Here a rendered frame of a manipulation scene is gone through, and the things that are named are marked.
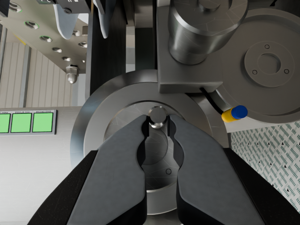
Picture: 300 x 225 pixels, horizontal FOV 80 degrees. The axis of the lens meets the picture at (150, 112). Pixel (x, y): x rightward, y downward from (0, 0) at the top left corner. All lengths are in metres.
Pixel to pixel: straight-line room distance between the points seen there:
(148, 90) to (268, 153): 0.22
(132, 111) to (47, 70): 2.44
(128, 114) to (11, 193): 0.52
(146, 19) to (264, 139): 0.43
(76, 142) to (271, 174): 0.27
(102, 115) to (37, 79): 2.42
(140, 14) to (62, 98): 1.96
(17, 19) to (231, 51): 0.36
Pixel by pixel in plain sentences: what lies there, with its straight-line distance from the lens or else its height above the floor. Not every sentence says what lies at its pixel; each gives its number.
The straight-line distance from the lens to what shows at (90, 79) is 0.20.
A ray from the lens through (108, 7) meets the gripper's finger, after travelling 0.22.
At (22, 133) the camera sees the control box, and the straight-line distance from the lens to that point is 0.61.
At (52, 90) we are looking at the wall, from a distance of 2.47.
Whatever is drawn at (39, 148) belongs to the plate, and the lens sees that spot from 0.58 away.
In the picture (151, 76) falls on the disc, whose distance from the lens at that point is 0.18.
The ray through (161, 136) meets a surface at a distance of 0.15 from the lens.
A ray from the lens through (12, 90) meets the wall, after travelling 2.65.
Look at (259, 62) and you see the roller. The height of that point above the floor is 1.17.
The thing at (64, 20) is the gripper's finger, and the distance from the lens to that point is 0.21.
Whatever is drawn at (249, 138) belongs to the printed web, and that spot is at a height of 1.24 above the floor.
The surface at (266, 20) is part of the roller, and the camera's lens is 0.24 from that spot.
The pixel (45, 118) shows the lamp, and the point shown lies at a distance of 0.58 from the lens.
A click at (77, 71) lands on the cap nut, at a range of 0.57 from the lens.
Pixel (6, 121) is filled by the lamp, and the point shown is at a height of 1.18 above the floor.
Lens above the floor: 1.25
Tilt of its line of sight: 10 degrees down
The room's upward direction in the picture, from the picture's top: 179 degrees clockwise
